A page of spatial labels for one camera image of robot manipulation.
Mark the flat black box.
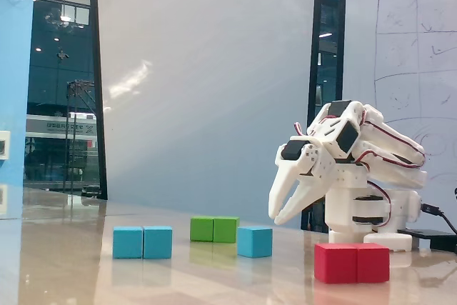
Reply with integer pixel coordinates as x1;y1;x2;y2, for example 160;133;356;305
397;228;457;251

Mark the red white servo wire loop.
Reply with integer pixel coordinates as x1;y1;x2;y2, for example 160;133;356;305
293;121;312;139

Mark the slim black pillar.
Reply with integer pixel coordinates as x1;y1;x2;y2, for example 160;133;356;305
88;0;109;201

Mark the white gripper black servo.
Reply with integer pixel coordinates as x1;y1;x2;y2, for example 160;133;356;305
268;136;337;226

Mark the wide black window frame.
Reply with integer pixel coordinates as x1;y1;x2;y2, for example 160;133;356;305
300;0;348;231

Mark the long red block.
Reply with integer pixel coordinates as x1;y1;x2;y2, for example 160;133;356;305
313;242;391;284

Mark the white wall switch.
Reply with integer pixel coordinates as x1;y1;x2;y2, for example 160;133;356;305
0;130;11;160

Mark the black power cable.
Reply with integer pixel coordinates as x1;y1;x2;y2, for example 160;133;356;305
420;203;457;235

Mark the long blue block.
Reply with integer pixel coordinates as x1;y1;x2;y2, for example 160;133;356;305
112;226;174;260

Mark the small blue cube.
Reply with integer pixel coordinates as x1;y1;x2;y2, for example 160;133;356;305
236;226;273;259

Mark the long green block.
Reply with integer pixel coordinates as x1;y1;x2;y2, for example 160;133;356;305
189;216;240;244

